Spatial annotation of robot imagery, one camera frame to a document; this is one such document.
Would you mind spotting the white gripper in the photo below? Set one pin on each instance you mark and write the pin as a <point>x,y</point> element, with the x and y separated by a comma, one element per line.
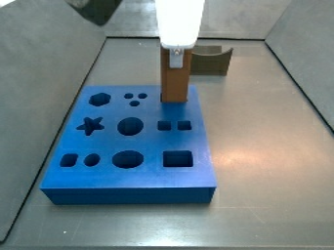
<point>177,18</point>

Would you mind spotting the black curved holder stand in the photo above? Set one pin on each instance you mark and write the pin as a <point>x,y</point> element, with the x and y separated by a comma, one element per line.
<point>209,60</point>

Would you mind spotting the blue shape sorter block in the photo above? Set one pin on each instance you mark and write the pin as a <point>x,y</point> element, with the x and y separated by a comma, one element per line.
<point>130,150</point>

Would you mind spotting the brown arch object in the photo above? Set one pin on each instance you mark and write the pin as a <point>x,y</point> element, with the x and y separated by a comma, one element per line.
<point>173,78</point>

